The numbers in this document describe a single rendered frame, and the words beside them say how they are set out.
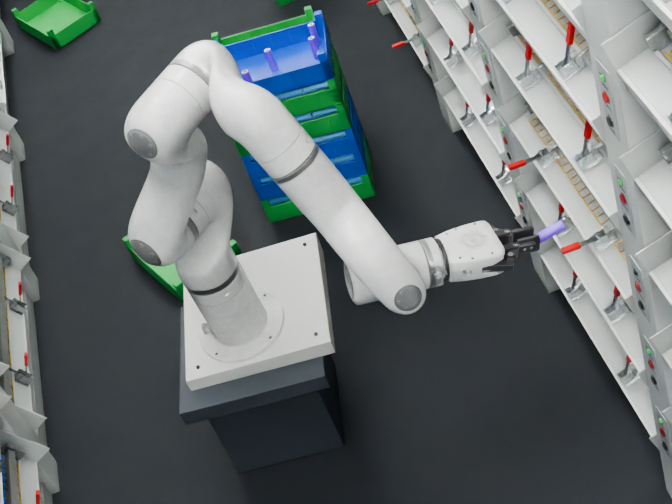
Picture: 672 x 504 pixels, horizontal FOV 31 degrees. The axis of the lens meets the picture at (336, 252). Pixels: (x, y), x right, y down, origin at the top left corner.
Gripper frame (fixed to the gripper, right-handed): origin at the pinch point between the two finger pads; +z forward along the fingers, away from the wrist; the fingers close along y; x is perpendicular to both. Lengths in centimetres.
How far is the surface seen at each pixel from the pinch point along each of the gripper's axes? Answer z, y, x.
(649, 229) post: 9.0, -24.8, -18.5
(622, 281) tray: 15.3, -7.2, 8.1
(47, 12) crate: -77, 277, 80
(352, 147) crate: -4, 104, 47
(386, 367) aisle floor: -15, 44, 68
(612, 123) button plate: 3.5, -20.9, -36.3
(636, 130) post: 5.2, -24.9, -37.2
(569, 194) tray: 16.6, 18.0, 7.4
